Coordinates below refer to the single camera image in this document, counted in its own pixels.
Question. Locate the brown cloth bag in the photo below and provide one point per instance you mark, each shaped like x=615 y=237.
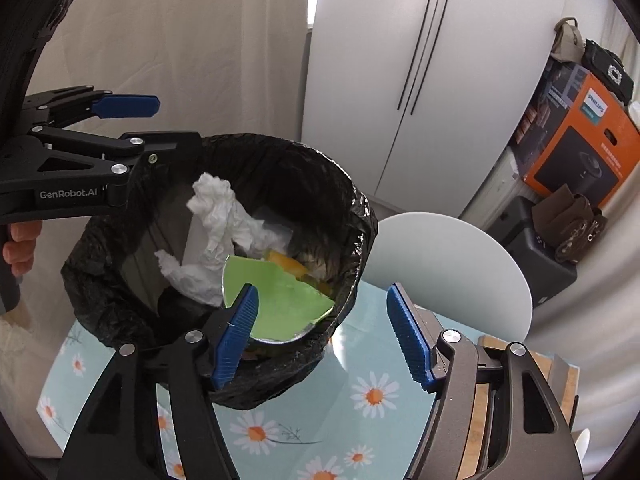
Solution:
x=560 y=220

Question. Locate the white tissue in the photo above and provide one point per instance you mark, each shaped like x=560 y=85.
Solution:
x=195 y=280
x=215 y=205

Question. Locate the wooden board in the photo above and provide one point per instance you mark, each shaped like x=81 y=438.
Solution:
x=542 y=362

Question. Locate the daisy print tablecloth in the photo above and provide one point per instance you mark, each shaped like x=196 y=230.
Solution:
x=350 y=440

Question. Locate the trash bin with black bag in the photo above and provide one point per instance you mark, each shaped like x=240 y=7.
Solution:
x=280 y=380

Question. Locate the beige curtain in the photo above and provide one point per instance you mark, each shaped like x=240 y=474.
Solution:
x=200 y=35

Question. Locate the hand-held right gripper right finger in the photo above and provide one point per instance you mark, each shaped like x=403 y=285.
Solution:
x=407 y=340

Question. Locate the person's left hand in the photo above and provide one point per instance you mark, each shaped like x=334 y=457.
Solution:
x=22 y=247

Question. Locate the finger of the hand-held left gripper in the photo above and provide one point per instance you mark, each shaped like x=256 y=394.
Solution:
x=130 y=105
x=160 y=142

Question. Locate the beige bag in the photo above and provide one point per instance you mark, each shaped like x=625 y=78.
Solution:
x=570 y=42

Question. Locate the orange cardboard box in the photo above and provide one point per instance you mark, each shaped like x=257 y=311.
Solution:
x=580 y=145

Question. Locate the orange peel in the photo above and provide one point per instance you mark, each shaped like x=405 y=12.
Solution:
x=285 y=261

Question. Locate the green foil lid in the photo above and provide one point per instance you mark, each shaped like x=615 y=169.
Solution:
x=280 y=300

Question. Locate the black box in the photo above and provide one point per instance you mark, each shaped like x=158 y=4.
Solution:
x=525 y=255

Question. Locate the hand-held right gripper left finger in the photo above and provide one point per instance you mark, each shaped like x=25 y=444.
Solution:
x=235 y=340

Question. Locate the white cabinet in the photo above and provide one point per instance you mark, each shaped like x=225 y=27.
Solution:
x=450 y=85

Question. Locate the white round chair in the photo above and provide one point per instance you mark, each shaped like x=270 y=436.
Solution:
x=450 y=270

